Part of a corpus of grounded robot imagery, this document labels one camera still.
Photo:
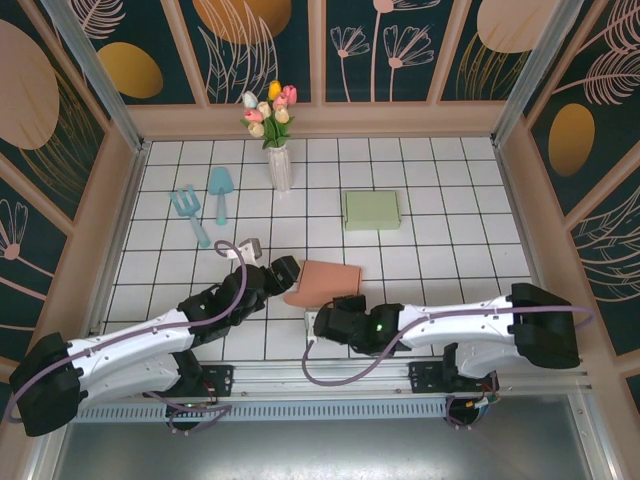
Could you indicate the white ribbed vase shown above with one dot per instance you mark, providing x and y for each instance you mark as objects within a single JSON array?
[{"x": 280, "y": 170}]

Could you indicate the teal toy garden trowel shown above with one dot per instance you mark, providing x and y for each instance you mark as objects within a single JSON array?
[{"x": 221, "y": 182}]

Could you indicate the pink paper box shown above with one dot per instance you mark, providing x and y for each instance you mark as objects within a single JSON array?
[{"x": 327, "y": 282}]

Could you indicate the teal toy garden fork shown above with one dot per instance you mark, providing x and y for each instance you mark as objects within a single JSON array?
[{"x": 187, "y": 205}]

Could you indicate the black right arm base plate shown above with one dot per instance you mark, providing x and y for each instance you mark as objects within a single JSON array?
[{"x": 422, "y": 380}]

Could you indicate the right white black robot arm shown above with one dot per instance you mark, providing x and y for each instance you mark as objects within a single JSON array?
[{"x": 450, "y": 320}]

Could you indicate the aluminium frame post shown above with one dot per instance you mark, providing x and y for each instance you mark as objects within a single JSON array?
[
  {"x": 107, "y": 100},
  {"x": 520, "y": 95}
]

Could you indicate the aluminium mounting rail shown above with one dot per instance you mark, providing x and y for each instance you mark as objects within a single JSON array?
[{"x": 280, "y": 377}]

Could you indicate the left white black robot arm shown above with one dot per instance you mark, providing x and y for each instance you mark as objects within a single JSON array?
[{"x": 130, "y": 345}]

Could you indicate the green paper box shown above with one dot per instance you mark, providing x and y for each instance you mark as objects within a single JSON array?
[{"x": 372, "y": 210}]

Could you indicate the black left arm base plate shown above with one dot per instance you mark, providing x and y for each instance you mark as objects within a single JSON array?
[{"x": 222, "y": 380}]

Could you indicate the artificial tulip bouquet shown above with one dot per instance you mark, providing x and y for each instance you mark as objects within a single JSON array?
[{"x": 272, "y": 112}]

